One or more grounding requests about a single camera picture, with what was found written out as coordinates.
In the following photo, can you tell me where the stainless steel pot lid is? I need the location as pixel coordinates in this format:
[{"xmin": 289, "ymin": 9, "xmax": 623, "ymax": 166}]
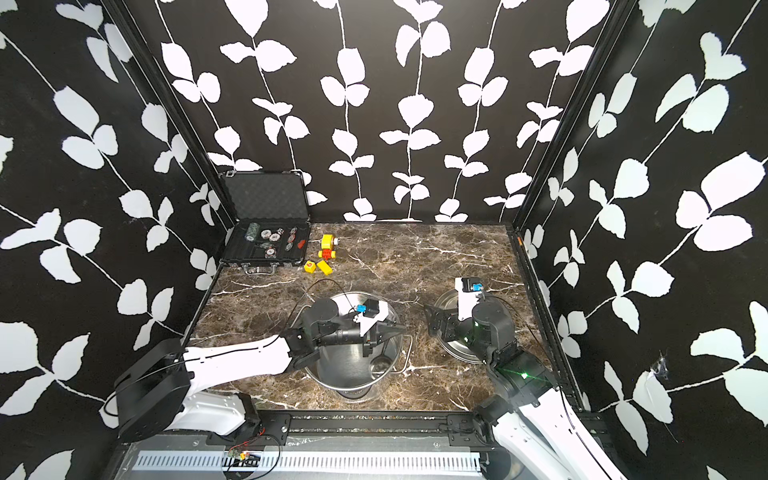
[{"xmin": 426, "ymin": 291, "xmax": 518, "ymax": 365}]

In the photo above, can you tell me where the metal ladle spoon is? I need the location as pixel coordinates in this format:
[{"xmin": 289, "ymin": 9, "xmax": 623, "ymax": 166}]
[{"xmin": 370, "ymin": 341, "xmax": 394, "ymax": 379}]

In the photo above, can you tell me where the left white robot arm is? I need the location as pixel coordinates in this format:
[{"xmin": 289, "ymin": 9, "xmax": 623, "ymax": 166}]
[{"xmin": 112, "ymin": 294, "xmax": 406, "ymax": 442}]

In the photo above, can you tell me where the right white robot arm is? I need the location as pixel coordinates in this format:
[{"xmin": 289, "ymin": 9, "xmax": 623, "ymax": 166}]
[{"xmin": 424, "ymin": 295, "xmax": 625, "ymax": 479}]

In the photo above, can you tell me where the yellow flat toy brick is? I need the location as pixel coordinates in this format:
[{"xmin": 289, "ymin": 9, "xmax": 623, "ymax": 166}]
[{"xmin": 317, "ymin": 260, "xmax": 333, "ymax": 276}]

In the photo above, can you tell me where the yellow red toy block figure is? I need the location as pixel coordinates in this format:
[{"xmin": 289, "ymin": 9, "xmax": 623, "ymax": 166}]
[{"xmin": 318, "ymin": 234, "xmax": 338, "ymax": 260}]

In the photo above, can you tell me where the open black carrying case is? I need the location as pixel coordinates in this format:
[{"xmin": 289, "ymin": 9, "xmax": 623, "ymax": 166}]
[{"xmin": 221, "ymin": 171, "xmax": 311, "ymax": 275}]

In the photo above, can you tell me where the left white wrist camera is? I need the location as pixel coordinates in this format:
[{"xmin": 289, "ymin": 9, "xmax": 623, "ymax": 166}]
[{"xmin": 355, "ymin": 298, "xmax": 389, "ymax": 337}]

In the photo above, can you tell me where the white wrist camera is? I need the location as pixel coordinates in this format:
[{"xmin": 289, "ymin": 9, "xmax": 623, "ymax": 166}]
[
  {"xmin": 355, "ymin": 298, "xmax": 389, "ymax": 337},
  {"xmin": 455, "ymin": 277, "xmax": 485, "ymax": 321}
]

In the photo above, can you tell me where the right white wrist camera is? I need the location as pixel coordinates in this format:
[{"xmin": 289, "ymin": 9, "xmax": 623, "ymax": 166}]
[{"xmin": 455, "ymin": 277, "xmax": 485, "ymax": 321}]

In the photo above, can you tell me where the black front rail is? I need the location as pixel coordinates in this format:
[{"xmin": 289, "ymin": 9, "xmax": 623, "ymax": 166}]
[{"xmin": 193, "ymin": 410, "xmax": 500, "ymax": 451}]

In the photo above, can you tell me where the white slotted cable duct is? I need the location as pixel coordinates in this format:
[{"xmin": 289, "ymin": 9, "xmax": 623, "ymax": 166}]
[{"xmin": 129, "ymin": 450, "xmax": 481, "ymax": 476}]

